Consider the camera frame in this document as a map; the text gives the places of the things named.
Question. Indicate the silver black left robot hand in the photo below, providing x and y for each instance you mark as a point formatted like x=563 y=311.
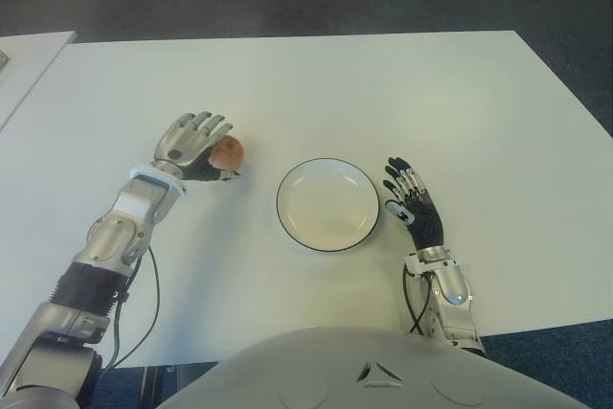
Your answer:
x=184 y=145

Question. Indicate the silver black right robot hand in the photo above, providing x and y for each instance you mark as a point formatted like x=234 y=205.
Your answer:
x=427 y=222

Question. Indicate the red yellow apple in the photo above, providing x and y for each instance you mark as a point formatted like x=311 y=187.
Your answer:
x=231 y=152

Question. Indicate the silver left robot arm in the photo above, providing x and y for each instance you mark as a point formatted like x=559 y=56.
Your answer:
x=105 y=241

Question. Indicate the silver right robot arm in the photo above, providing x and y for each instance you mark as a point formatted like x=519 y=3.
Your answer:
x=452 y=289

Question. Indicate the white plate with black rim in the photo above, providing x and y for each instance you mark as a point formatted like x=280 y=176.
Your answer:
x=328 y=205

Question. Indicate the grey robot torso shell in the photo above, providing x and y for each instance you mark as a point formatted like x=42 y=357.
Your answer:
x=373 y=370

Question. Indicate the white side table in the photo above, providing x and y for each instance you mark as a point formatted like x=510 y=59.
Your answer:
x=29 y=74

